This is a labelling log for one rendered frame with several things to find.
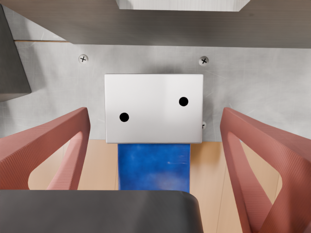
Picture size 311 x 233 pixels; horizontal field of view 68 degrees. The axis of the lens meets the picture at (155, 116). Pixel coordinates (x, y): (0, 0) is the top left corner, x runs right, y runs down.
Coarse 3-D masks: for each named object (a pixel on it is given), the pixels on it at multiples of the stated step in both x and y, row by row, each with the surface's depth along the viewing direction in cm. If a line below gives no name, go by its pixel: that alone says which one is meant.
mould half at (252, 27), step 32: (0, 0) 8; (32, 0) 8; (64, 0) 8; (96, 0) 8; (256, 0) 8; (288, 0) 8; (64, 32) 13; (96, 32) 13; (128, 32) 13; (160, 32) 13; (192, 32) 12; (224, 32) 12; (256, 32) 12; (288, 32) 12
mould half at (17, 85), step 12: (0, 12) 16; (0, 24) 15; (0, 36) 15; (0, 48) 15; (12, 48) 16; (0, 60) 14; (12, 60) 16; (0, 72) 14; (12, 72) 15; (24, 72) 17; (0, 84) 14; (12, 84) 15; (24, 84) 16; (0, 96) 14; (12, 96) 16
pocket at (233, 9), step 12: (120, 0) 9; (132, 0) 9; (144, 0) 9; (156, 0) 9; (168, 0) 9; (180, 0) 9; (192, 0) 9; (204, 0) 9; (216, 0) 9; (228, 0) 9; (240, 0) 9
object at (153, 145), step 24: (120, 96) 12; (144, 96) 12; (168, 96) 12; (192, 96) 12; (120, 120) 12; (144, 120) 12; (168, 120) 12; (192, 120) 12; (120, 144) 13; (144, 144) 13; (168, 144) 13; (120, 168) 13; (144, 168) 13; (168, 168) 13
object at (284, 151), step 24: (240, 120) 10; (240, 144) 12; (264, 144) 8; (288, 144) 7; (240, 168) 11; (288, 168) 7; (240, 192) 10; (264, 192) 10; (288, 192) 7; (240, 216) 11; (264, 216) 10; (288, 216) 7
